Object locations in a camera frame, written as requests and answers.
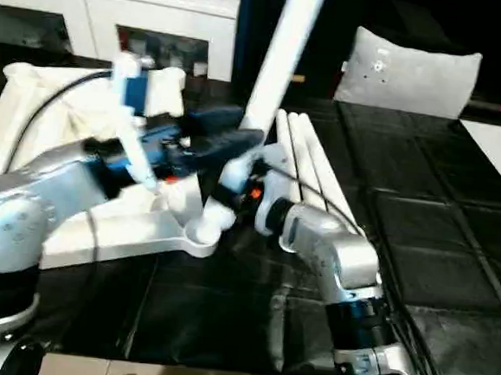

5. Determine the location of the white plastic table leg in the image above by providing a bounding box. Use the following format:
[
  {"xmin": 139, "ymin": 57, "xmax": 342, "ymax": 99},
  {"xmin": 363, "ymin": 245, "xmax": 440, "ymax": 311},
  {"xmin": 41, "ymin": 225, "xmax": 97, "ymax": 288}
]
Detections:
[
  {"xmin": 279, "ymin": 112, "xmax": 339, "ymax": 212},
  {"xmin": 187, "ymin": 0, "xmax": 331, "ymax": 252},
  {"xmin": 270, "ymin": 110, "xmax": 313, "ymax": 202},
  {"xmin": 289, "ymin": 113, "xmax": 369, "ymax": 236}
]

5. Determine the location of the white plastic table top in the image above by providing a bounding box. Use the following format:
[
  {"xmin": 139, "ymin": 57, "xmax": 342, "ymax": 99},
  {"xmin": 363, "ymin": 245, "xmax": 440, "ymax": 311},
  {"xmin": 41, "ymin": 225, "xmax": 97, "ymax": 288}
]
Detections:
[{"xmin": 0, "ymin": 53, "xmax": 234, "ymax": 284}]

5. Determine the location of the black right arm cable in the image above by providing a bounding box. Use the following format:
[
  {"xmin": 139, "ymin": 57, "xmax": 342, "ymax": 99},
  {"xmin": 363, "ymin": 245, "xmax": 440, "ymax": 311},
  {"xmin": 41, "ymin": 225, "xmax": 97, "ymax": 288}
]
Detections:
[{"xmin": 253, "ymin": 165, "xmax": 467, "ymax": 375}]

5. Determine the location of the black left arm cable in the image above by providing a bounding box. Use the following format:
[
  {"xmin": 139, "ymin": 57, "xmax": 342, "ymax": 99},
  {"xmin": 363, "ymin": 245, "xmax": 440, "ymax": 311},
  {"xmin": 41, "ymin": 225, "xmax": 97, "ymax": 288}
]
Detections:
[{"xmin": 11, "ymin": 62, "xmax": 118, "ymax": 173}]

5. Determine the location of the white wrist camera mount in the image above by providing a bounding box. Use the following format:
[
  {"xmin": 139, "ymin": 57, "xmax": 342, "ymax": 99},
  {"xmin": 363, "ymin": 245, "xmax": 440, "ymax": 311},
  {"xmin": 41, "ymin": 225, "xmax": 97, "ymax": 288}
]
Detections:
[
  {"xmin": 100, "ymin": 50, "xmax": 170, "ymax": 194},
  {"xmin": 246, "ymin": 142, "xmax": 296, "ymax": 243}
]

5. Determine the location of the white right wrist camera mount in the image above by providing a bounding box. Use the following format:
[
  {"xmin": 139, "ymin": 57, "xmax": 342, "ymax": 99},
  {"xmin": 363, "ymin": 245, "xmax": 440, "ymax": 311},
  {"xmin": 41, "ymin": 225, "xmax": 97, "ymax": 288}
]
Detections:
[{"xmin": 246, "ymin": 142, "xmax": 296, "ymax": 243}]

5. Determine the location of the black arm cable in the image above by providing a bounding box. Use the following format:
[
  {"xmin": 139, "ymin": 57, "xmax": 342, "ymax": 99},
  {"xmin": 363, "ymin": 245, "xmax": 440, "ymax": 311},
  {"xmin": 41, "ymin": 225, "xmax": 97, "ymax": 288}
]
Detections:
[
  {"xmin": 253, "ymin": 165, "xmax": 467, "ymax": 375},
  {"xmin": 11, "ymin": 62, "xmax": 118, "ymax": 173}
]

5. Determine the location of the black bar pink mark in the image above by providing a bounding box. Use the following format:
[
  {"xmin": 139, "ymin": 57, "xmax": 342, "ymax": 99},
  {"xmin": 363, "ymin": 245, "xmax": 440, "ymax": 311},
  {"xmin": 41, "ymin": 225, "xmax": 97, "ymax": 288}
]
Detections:
[{"xmin": 466, "ymin": 98, "xmax": 501, "ymax": 126}]

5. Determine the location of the grey pillow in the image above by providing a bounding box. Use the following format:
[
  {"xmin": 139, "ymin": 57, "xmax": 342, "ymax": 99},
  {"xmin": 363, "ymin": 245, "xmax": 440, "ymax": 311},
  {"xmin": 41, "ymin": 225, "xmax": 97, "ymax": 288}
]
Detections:
[{"xmin": 333, "ymin": 23, "xmax": 485, "ymax": 122}]

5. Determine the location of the white cabinet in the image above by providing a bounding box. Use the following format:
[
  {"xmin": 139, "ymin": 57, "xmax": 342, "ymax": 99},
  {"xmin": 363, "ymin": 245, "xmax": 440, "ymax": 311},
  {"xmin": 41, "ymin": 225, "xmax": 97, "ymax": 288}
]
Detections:
[{"xmin": 0, "ymin": 0, "xmax": 240, "ymax": 83}]

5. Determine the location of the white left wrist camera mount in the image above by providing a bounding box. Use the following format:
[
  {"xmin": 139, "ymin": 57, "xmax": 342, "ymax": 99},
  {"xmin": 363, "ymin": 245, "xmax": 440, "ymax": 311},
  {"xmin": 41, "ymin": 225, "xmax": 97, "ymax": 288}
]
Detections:
[{"xmin": 100, "ymin": 50, "xmax": 170, "ymax": 194}]

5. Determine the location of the black mat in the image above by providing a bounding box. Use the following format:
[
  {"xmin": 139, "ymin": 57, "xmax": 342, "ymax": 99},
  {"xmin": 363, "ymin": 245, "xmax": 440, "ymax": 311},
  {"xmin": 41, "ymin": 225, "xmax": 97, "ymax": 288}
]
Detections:
[{"xmin": 0, "ymin": 41, "xmax": 501, "ymax": 375}]

